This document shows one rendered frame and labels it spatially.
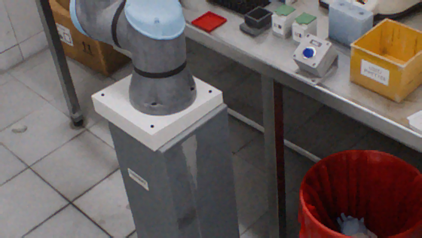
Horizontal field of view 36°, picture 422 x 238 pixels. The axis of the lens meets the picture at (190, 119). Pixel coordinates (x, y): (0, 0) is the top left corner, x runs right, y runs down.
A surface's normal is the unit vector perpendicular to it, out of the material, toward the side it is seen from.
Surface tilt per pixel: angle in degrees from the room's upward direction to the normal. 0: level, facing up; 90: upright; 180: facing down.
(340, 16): 90
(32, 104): 0
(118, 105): 5
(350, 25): 90
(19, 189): 0
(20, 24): 90
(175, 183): 90
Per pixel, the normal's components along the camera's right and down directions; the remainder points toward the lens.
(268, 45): -0.11, -0.76
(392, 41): -0.73, 0.51
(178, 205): 0.69, 0.41
